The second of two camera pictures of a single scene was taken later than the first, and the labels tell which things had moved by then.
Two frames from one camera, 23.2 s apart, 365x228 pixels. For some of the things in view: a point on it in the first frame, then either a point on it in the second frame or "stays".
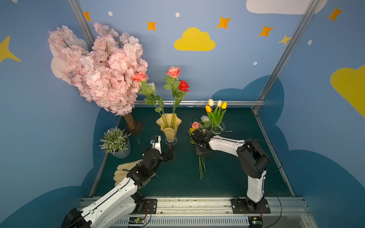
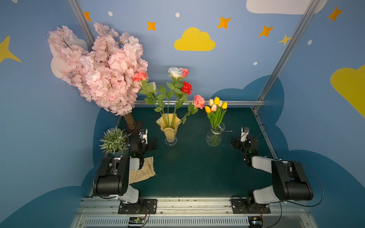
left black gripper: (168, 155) -> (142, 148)
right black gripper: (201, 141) -> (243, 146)
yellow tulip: (224, 105) stays
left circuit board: (136, 220) stays
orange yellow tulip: (208, 109) stays
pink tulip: (201, 160) -> (214, 108)
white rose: (206, 120) -> (175, 72)
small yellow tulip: (192, 130) -> (216, 101)
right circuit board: (255, 222) stays
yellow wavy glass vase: (169, 122) stays
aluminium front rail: (218, 213) stays
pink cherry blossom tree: (104, 73) stays
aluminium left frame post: (83, 22) stays
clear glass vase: (217, 129) stays
